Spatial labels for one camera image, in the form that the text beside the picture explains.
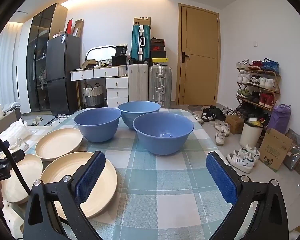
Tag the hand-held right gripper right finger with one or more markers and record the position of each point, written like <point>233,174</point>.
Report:
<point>221,177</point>

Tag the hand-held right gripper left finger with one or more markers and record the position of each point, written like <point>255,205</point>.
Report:
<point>90,177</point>

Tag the cream plate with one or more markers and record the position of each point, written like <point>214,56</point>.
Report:
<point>58,143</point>
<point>65,166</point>
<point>27,170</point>

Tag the blue bowl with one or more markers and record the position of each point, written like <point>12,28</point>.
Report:
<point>97,127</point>
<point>162,137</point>
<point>140,110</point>

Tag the white green sneaker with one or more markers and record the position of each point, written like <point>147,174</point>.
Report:
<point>240,161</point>
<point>250,151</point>

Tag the white plastic bag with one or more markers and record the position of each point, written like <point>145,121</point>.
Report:
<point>15,130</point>

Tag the white trash bin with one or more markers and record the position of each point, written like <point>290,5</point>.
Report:
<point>251,135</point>

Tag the small brown cardboard box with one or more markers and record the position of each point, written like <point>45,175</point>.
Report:
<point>235,125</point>

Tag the black white patterned rug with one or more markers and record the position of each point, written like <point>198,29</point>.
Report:
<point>58,118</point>

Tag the large printed cardboard box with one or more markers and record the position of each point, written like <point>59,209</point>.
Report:
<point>273,150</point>

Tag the scattered black white shoes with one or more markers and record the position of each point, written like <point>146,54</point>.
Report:
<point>211,115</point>

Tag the purple bag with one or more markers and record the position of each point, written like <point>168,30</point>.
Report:
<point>280,120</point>

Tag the woven laundry basket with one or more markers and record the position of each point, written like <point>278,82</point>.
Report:
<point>93,95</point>

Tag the white curtain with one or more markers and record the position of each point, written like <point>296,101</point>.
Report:
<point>5,62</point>

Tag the white dressing table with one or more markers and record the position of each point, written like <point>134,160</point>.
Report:
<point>116,82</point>

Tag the dark glass display cabinet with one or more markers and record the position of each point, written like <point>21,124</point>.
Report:
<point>38,55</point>

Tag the collection of colourful sneakers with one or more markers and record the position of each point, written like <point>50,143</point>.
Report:
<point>258,81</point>

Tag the black refrigerator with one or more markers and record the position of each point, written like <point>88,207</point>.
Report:
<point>62,62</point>

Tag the white suitcase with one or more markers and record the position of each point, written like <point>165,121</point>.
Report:
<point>138,82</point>

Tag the silver suitcase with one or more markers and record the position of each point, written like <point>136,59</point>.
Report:
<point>160,85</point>

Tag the open shallow cardboard box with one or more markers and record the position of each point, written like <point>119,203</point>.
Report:
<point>88,63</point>

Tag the wooden shoe rack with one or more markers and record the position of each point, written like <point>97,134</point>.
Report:
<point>272,73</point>

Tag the tan wooden door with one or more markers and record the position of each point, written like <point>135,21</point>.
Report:
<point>202,55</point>

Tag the oval mirror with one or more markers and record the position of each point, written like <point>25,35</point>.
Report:
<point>101,52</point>

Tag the black bag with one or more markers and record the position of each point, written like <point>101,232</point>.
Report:
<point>120,55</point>

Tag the yellow shoe box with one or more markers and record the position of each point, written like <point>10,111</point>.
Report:
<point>160,61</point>

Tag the red bag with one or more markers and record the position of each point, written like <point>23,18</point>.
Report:
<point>69,27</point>

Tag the tall narrow cardboard box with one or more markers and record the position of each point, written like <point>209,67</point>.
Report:
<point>78,28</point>

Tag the teal suitcase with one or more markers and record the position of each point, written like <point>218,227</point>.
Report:
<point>137,42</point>

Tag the black red shoe box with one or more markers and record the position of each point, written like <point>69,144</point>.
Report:
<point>157,48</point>

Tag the flat cardboard box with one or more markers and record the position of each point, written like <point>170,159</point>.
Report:
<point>142,21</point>

